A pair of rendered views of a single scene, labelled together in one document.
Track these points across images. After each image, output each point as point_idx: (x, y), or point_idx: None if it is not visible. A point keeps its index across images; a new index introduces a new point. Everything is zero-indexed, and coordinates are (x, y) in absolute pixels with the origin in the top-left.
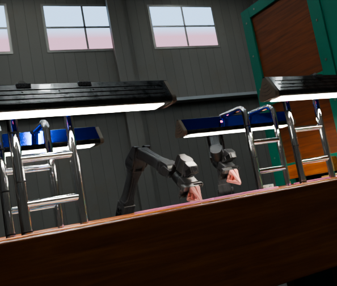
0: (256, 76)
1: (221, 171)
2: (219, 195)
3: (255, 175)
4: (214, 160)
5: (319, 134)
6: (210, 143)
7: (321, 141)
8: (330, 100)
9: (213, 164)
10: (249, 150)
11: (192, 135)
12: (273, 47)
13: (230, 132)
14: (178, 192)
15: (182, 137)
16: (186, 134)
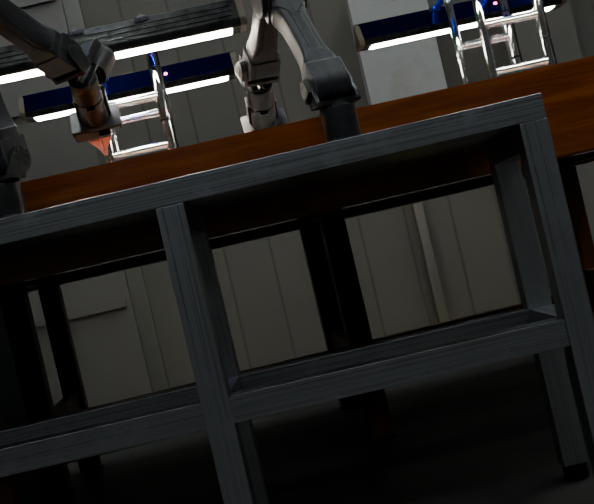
0: None
1: (119, 110)
2: (26, 164)
3: (177, 147)
4: (107, 76)
5: (114, 131)
6: None
7: (117, 142)
8: None
9: (98, 83)
10: (169, 105)
11: (222, 33)
12: None
13: (132, 51)
14: (286, 118)
15: (237, 28)
16: (239, 32)
